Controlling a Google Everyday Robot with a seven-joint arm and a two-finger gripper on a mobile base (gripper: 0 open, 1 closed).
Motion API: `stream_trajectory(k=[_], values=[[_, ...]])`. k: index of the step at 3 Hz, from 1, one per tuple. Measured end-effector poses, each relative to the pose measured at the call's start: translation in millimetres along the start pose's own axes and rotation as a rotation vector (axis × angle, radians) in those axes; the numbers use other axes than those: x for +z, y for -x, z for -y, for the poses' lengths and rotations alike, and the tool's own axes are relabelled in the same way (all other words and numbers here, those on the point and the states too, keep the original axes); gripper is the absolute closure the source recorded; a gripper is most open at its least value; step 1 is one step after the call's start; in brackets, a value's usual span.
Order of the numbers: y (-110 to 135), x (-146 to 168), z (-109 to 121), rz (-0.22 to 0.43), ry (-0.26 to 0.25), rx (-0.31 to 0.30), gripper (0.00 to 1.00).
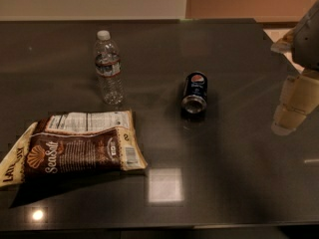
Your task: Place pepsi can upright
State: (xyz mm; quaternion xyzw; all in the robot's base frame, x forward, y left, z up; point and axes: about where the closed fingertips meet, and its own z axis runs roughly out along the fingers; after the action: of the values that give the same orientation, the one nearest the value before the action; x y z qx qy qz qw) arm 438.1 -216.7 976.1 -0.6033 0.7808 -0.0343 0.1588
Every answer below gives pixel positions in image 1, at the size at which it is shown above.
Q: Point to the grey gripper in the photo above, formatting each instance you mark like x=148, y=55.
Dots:
x=307, y=49

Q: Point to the blue pepsi can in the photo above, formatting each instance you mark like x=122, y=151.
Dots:
x=194, y=97

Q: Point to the clear plastic water bottle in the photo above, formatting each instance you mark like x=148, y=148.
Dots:
x=108, y=68

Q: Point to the brown sea salt chip bag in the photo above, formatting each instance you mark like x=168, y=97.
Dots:
x=73, y=143

